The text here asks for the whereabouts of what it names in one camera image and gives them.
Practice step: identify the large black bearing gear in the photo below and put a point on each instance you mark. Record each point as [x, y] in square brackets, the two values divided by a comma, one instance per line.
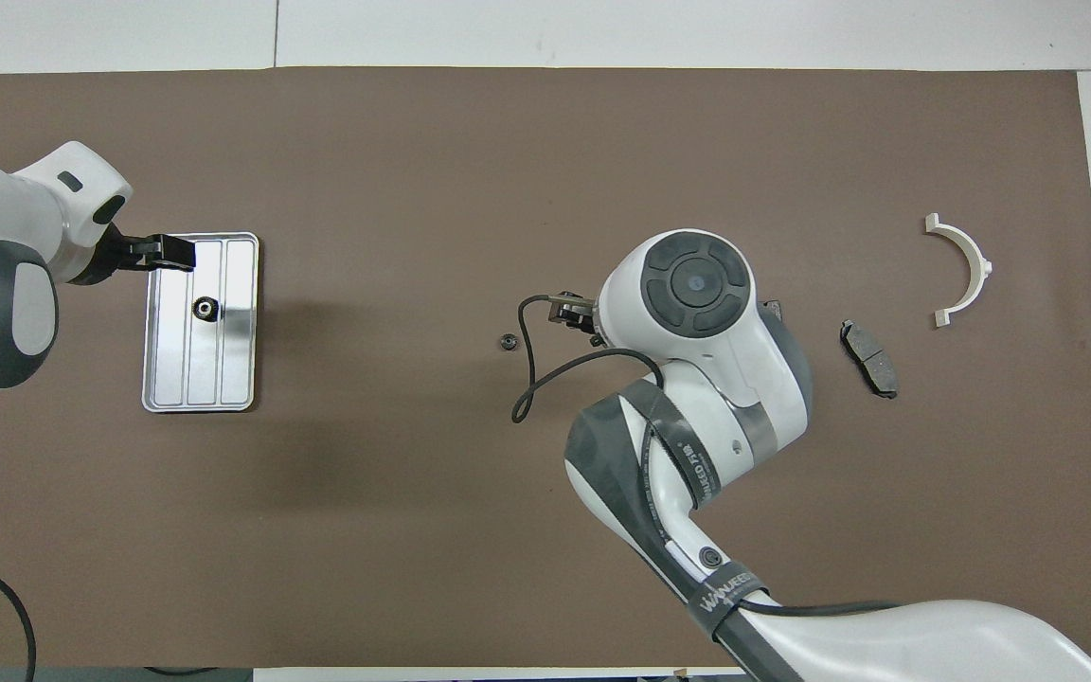
[206, 308]

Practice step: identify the small black bearing gear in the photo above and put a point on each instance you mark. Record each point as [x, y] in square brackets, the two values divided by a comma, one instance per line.
[509, 342]

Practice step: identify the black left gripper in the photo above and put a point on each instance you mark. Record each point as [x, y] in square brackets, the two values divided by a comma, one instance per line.
[110, 256]

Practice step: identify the elongated dark brake pad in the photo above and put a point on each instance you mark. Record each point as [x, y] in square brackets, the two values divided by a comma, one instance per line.
[872, 365]

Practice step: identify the silver metal tray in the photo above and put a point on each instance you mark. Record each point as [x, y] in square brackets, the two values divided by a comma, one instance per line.
[238, 360]

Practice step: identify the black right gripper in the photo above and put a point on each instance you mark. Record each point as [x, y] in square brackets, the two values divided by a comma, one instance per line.
[574, 311]

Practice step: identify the rectangular dark brake pad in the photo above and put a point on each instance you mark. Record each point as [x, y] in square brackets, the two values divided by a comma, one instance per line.
[773, 311]

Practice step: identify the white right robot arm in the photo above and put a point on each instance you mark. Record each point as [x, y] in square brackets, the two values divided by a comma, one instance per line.
[697, 284]

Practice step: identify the brown table mat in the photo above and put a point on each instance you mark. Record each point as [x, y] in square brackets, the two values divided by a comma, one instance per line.
[413, 189]

